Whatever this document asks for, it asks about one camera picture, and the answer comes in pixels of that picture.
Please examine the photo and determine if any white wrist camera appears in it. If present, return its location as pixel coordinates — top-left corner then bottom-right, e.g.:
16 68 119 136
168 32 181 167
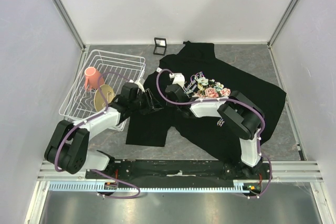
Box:
129 78 145 93
169 73 185 88

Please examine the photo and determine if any small black open box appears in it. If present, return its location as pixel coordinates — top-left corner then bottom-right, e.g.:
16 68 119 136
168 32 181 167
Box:
153 37 167 56

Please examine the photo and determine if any pink plastic cup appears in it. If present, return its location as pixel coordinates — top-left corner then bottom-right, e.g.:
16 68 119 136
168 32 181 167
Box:
84 67 104 91

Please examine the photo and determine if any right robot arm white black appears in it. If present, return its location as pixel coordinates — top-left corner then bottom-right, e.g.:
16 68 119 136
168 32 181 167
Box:
165 84 265 179

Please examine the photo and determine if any tan round plate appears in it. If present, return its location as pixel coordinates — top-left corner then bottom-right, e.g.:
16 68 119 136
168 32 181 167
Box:
93 84 116 112

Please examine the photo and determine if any toothed aluminium cable rail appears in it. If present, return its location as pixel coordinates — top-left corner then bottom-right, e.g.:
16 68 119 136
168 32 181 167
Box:
49 181 249 193

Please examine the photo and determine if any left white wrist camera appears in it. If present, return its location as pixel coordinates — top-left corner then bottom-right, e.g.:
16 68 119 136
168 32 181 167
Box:
129 78 145 93

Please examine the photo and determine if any white wire basket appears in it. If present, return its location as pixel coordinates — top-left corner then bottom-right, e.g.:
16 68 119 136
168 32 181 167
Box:
59 49 145 121

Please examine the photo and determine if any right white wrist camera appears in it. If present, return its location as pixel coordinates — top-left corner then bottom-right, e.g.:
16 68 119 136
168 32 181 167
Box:
169 73 185 88

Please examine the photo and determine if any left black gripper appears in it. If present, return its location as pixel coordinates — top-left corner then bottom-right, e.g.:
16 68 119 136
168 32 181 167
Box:
130 89 163 115

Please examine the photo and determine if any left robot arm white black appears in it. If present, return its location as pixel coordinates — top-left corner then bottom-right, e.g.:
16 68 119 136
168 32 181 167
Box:
44 82 162 178

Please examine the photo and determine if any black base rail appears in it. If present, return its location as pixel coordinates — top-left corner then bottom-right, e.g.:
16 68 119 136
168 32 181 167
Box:
85 158 272 183

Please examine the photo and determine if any black printed t-shirt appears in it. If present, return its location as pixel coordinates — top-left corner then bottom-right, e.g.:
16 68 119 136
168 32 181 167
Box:
126 41 286 164

